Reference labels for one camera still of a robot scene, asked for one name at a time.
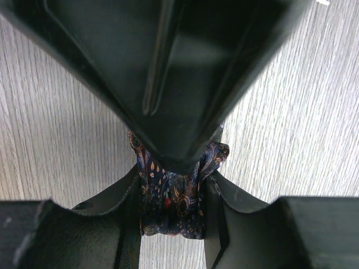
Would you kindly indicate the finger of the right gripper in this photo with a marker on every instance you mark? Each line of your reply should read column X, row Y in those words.
column 171, row 70

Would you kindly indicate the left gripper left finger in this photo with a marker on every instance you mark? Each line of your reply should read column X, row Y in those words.
column 101, row 232

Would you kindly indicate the dark patterned necktie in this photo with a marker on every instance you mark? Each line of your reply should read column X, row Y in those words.
column 174, row 204

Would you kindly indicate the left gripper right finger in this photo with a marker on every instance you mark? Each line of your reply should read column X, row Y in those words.
column 243, row 231

